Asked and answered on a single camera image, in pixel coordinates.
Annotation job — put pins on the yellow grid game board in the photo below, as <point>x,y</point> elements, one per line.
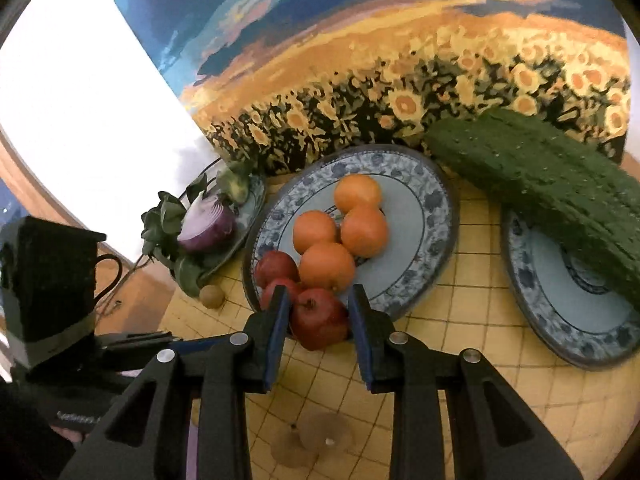
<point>475,320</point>

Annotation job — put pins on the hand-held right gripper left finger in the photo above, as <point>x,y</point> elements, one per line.
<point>277,340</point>

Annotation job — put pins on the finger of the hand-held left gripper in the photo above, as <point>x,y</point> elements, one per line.
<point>200,345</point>

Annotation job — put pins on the large blue patterned plate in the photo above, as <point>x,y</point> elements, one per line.
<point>415,240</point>

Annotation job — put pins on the dark green leafy vegetable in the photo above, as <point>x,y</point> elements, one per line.
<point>162,220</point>

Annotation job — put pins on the halved red onion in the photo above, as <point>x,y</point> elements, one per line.
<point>207,225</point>

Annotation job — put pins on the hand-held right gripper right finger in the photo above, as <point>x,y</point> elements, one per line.
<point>362,350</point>

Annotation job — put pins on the group of red fruits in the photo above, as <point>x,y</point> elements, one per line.
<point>320,317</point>

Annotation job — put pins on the long green cucumber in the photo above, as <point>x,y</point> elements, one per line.
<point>540,180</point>

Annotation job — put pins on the sunflower field painting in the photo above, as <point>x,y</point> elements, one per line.
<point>350,35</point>

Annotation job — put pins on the tan longan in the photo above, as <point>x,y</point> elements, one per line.
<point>327,432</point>
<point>211,296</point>
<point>290,447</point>

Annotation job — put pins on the person's left hand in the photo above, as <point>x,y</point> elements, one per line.
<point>70,433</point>

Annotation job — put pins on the red pomegranate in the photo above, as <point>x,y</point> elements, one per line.
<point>275,267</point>
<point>292,291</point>

